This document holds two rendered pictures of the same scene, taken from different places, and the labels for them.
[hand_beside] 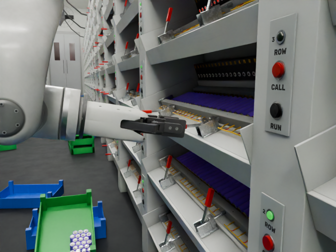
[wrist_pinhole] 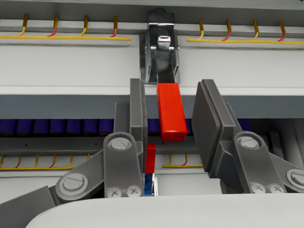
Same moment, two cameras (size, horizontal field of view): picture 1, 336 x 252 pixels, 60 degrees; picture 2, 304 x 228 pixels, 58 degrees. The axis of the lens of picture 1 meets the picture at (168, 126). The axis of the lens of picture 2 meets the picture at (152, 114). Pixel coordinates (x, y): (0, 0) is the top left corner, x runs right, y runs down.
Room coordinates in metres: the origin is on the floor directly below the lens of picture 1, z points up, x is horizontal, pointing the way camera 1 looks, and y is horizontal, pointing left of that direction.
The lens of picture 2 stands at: (0.51, 0.08, 0.66)
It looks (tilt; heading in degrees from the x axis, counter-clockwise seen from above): 46 degrees down; 280
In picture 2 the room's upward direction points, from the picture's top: 5 degrees clockwise
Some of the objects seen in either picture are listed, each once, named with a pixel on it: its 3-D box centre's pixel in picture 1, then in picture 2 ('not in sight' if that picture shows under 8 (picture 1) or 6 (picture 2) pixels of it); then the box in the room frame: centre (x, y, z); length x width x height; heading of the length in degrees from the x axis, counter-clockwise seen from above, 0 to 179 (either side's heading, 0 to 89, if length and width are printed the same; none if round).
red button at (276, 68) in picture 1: (280, 70); not in sight; (0.31, -0.12, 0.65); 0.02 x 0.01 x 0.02; 17
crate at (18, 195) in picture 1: (29, 193); not in sight; (1.50, 0.75, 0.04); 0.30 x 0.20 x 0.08; 92
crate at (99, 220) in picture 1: (68, 222); not in sight; (1.17, 0.43, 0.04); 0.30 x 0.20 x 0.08; 107
